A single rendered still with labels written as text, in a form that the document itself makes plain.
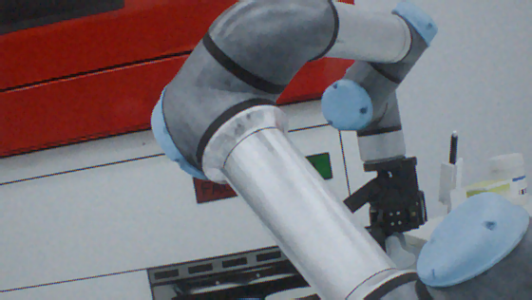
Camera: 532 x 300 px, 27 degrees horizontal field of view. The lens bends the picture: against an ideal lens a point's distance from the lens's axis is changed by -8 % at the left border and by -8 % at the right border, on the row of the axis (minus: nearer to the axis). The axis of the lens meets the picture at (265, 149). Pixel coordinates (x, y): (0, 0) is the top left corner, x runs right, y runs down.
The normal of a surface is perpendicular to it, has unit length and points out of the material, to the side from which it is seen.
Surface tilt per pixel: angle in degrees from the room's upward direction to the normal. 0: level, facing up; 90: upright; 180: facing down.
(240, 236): 90
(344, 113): 90
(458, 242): 40
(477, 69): 90
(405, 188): 90
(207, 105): 63
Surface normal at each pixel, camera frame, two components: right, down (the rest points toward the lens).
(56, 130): 0.18, 0.02
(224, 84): -0.20, 0.26
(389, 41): 0.84, 0.27
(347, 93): -0.40, 0.12
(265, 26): 0.16, -0.31
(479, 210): -0.75, -0.63
